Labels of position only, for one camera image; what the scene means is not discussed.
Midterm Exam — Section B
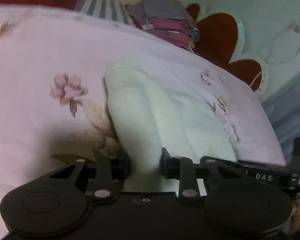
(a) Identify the white small garment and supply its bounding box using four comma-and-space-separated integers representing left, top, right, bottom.
105, 61, 236, 192

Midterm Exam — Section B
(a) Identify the pile of folded clothes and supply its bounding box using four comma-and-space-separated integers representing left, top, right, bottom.
126, 0, 200, 52

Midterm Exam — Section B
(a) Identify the person's right hand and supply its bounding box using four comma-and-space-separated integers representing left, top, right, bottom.
287, 196, 300, 235

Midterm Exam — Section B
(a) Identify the pink floral bed cover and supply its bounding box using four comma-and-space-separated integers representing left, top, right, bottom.
0, 5, 286, 238

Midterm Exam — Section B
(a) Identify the red and white headboard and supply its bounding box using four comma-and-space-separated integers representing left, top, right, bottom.
186, 3, 269, 96

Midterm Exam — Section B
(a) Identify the grey striped mattress sheet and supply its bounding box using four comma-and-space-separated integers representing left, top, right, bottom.
73, 0, 133, 25

